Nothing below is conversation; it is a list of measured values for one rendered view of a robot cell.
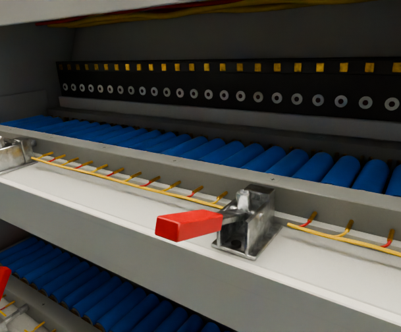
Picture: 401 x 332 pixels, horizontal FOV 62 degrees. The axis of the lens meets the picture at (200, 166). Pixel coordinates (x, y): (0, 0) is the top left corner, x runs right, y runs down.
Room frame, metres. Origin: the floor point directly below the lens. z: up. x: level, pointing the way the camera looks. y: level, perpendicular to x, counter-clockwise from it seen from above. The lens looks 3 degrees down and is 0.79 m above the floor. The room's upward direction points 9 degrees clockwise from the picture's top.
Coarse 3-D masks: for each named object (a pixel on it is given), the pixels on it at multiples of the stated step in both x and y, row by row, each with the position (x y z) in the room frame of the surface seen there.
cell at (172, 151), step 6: (198, 138) 0.34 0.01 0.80; (204, 138) 0.34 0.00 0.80; (180, 144) 0.32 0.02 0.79; (186, 144) 0.32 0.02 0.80; (192, 144) 0.33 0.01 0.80; (198, 144) 0.33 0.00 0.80; (168, 150) 0.31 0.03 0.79; (174, 150) 0.31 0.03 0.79; (180, 150) 0.31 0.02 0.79; (186, 150) 0.32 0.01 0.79
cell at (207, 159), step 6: (228, 144) 0.32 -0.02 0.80; (234, 144) 0.32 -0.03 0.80; (240, 144) 0.32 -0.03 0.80; (216, 150) 0.30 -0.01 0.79; (222, 150) 0.30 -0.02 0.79; (228, 150) 0.30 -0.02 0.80; (234, 150) 0.31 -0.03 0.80; (204, 156) 0.29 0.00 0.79; (210, 156) 0.28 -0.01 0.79; (216, 156) 0.29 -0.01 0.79; (222, 156) 0.29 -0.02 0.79; (228, 156) 0.30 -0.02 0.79; (210, 162) 0.28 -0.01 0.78; (216, 162) 0.28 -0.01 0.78
